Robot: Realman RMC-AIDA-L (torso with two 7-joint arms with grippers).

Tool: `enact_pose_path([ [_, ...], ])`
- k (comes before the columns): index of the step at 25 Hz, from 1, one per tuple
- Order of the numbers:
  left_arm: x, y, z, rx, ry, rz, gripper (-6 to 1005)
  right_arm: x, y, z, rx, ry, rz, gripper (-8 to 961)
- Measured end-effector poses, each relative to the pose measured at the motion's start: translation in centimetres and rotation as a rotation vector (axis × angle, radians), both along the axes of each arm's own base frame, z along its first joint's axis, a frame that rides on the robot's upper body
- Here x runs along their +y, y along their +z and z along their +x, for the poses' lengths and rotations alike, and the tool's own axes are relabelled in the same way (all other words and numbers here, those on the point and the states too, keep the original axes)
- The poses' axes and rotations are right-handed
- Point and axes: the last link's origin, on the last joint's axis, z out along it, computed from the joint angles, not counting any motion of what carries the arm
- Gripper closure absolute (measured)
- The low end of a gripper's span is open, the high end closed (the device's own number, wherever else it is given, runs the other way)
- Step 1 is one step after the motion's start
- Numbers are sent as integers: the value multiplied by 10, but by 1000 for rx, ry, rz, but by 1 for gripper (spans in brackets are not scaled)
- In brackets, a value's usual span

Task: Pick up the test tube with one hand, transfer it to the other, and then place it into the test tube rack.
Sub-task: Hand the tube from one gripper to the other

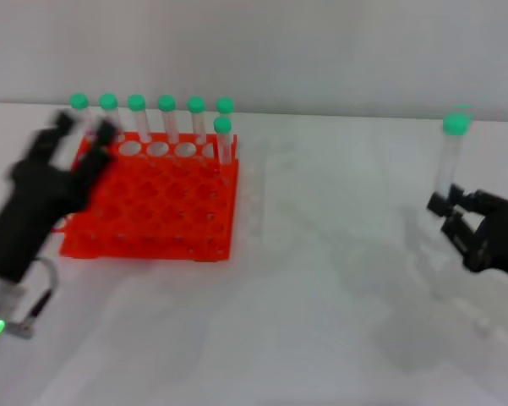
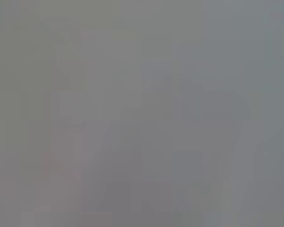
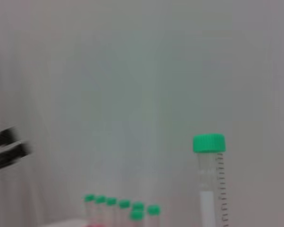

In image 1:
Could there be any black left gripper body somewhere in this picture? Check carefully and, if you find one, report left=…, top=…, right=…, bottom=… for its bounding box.
left=0, top=155, right=112, bottom=283

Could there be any clear tube with green cap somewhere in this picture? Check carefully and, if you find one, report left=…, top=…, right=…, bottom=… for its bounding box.
left=157, top=94, right=179, bottom=144
left=98, top=92, right=122, bottom=143
left=431, top=104, right=475, bottom=202
left=216, top=96, right=235, bottom=119
left=126, top=93, right=150, bottom=143
left=212, top=116, right=233, bottom=167
left=68, top=92, right=90, bottom=137
left=186, top=96, right=208, bottom=145

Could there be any orange plastic test tube rack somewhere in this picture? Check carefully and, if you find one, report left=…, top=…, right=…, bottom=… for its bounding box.
left=58, top=131, right=240, bottom=262

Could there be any grey left arm cable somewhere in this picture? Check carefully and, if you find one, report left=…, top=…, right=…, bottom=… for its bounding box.
left=6, top=256, right=61, bottom=340

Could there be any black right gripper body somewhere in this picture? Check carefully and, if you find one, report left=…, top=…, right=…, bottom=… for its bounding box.
left=462, top=200, right=508, bottom=283

